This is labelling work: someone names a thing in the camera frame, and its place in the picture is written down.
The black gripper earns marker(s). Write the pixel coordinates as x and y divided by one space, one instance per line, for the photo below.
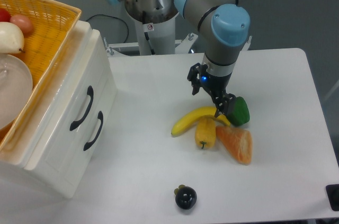
215 86

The green bell pepper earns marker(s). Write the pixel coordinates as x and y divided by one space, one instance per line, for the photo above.
240 114

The white drawer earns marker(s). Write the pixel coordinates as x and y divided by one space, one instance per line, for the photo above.
88 68
66 159

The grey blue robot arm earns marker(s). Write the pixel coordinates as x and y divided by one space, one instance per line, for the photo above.
224 24

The white drawer cabinet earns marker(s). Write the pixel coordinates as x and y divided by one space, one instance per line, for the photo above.
15 155

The yellow banana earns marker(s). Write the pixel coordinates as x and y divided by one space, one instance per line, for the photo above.
188 120

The yellow bell pepper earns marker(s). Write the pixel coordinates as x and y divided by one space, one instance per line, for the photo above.
205 133

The orange bread slice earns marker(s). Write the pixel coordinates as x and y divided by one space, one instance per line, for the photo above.
238 142

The dark purple mangosteen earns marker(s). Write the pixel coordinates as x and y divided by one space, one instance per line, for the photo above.
185 197

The black corner object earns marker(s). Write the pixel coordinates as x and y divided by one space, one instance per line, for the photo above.
332 191

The orange woven basket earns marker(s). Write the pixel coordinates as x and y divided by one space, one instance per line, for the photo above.
53 21

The white plate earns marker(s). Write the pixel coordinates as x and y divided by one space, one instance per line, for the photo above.
16 88

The white pear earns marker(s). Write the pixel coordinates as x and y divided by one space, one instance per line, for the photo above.
12 38

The red tomato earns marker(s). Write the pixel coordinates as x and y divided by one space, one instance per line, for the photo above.
4 15

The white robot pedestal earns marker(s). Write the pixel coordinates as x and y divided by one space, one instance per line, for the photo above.
154 21

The white metal base frame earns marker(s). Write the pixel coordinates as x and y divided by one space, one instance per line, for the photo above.
133 49

